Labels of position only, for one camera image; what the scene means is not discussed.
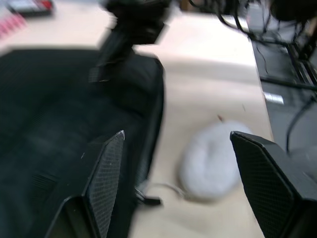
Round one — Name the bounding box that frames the black cable bundle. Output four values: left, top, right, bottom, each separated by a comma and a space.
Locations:
188, 0, 317, 62

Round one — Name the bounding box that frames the black laptop bag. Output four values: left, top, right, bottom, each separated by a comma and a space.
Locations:
0, 48, 166, 238

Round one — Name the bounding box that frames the pink striped item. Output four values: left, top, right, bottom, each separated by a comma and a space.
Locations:
0, 11, 28, 39

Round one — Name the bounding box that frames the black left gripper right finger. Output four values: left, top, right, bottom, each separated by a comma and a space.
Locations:
229, 130, 317, 238

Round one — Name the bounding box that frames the black equipment case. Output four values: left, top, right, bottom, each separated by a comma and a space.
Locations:
252, 37, 317, 159

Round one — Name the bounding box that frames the white mouse cable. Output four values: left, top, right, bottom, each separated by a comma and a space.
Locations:
148, 182, 190, 199

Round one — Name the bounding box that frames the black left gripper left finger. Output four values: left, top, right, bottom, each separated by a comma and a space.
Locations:
46, 130, 125, 238

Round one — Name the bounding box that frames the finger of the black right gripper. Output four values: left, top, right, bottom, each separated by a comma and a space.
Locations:
87, 24, 136, 84

